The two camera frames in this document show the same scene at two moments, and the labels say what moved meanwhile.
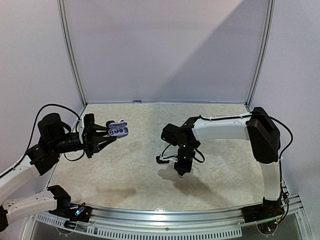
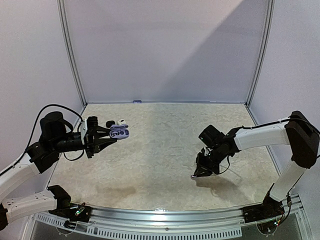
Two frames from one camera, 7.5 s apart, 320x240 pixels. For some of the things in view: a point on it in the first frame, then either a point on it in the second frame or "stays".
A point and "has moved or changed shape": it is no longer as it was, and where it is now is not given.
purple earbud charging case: [117, 129] has moved or changed shape
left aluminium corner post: [68, 44] stays
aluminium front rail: [177, 223] stays
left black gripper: [87, 146] stays
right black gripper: [184, 165] → [207, 161]
